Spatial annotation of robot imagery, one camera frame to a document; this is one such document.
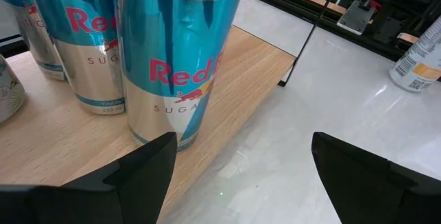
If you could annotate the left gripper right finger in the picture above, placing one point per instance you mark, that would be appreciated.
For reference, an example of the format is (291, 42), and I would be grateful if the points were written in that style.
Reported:
(379, 196)

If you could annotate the white metal bracket plate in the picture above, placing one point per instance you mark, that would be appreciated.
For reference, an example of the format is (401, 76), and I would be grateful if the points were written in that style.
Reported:
(356, 17)

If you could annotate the wooden shelf black metal frame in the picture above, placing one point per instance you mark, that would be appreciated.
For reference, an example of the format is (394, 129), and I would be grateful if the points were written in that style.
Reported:
(224, 96)

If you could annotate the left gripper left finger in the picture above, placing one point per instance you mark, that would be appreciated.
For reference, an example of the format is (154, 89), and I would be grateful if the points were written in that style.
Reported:
(103, 196)

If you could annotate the blue silver Red Bull can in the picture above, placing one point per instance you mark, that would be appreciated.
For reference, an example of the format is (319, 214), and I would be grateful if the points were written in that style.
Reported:
(89, 45)
(34, 34)
(172, 62)

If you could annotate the white spray bottle black cap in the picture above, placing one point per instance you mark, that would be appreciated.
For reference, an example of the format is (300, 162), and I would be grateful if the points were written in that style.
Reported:
(418, 62)

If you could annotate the black metal table frame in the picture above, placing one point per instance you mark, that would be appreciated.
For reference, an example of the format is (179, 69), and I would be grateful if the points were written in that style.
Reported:
(293, 3)

